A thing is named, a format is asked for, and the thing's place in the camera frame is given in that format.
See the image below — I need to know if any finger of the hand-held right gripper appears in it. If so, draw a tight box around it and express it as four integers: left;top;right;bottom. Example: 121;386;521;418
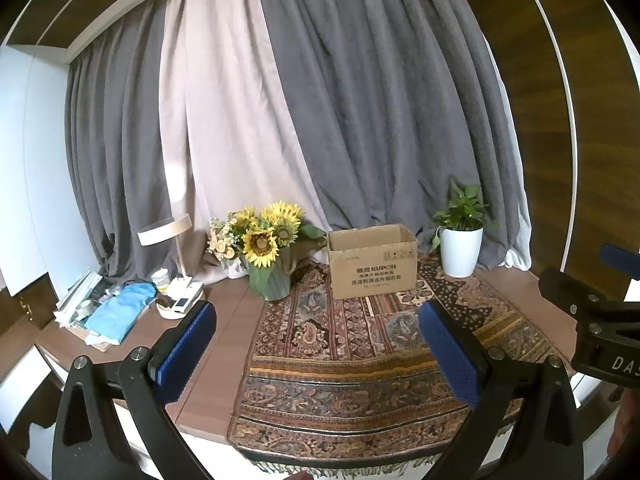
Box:
538;267;640;322
600;244;640;282

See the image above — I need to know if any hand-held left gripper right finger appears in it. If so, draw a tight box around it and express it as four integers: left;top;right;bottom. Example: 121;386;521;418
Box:
418;300;584;480

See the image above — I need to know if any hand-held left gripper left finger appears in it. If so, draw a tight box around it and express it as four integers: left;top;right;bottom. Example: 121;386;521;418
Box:
51;300;217;480

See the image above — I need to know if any brown cardboard box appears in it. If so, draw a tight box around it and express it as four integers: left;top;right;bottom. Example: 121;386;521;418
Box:
326;224;418;301

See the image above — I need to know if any person's right hand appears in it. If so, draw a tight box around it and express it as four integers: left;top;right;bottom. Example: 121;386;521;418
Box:
607;389;640;461

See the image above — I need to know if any blue cloth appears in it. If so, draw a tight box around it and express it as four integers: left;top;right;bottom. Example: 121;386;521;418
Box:
85;282;158;346

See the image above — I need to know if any patterned rug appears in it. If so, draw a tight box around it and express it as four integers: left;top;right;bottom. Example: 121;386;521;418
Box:
226;252;576;476

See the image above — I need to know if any green ribbed vase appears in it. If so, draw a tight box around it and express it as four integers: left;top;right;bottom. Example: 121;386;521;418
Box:
247;255;292;302

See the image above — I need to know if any peach flower bouquet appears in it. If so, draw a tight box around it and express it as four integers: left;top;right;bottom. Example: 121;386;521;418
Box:
206;212;251;263

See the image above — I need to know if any white desk lamp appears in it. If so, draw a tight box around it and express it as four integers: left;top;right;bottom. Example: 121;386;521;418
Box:
137;212;205;321

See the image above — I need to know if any stack of papers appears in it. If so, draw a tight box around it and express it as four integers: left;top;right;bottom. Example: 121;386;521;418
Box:
54;270;108;331

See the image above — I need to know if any green potted plant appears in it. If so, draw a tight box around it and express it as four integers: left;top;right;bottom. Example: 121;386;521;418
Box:
430;180;501;256

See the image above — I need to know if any sunflower bouquet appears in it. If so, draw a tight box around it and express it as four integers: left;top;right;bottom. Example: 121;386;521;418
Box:
227;201;326;281

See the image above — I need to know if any grey curtain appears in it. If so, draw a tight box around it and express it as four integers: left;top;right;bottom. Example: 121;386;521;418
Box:
64;7;193;286
252;0;523;271

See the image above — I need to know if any beige curtain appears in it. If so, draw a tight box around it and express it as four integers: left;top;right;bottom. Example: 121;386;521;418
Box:
159;0;333;286

